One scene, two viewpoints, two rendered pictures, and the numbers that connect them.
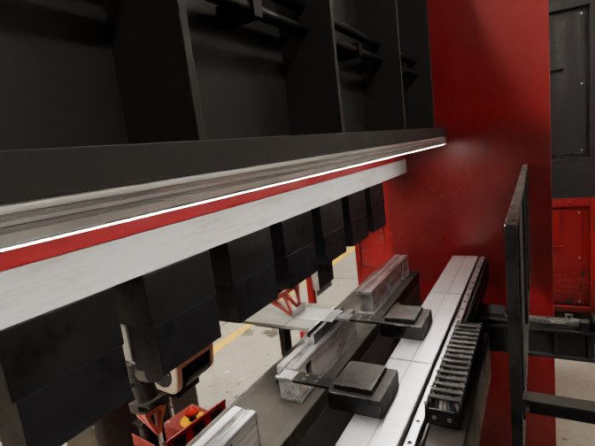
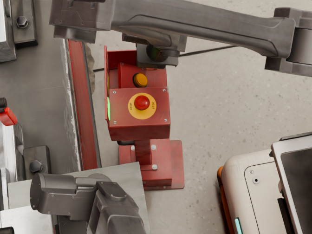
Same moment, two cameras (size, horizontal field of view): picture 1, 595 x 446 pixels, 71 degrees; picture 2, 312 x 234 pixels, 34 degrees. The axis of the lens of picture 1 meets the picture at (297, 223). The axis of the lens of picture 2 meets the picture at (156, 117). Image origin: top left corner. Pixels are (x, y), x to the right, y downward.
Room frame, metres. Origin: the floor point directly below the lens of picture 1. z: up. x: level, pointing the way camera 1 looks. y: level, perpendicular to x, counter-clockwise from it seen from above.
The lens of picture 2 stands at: (1.48, 0.09, 1.99)
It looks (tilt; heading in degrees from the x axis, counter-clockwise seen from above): 70 degrees down; 140
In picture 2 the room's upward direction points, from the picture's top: straight up
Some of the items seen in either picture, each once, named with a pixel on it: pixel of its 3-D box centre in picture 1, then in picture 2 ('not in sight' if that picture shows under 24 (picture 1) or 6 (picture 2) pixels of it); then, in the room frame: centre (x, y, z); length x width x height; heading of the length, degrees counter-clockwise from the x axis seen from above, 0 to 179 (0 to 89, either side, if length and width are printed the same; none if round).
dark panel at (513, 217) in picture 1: (522, 259); not in sight; (1.13, -0.61, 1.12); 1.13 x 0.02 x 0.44; 150
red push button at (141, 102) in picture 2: (192, 415); (142, 104); (1.09, 0.36, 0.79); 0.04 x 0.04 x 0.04
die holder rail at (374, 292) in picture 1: (385, 281); not in sight; (1.66, -0.33, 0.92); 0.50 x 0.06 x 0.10; 150
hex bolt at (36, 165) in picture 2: not in sight; (35, 166); (1.09, 0.06, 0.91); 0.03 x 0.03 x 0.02
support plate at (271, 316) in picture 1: (285, 313); (79, 217); (1.26, 0.07, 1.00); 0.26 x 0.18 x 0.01; 60
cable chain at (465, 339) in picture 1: (458, 364); not in sight; (0.81, -0.30, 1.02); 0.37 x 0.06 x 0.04; 150
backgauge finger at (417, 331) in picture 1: (379, 318); not in sight; (1.11, -0.20, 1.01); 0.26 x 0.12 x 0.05; 60
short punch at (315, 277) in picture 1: (322, 275); not in sight; (1.19, -0.06, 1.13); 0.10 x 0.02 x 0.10; 150
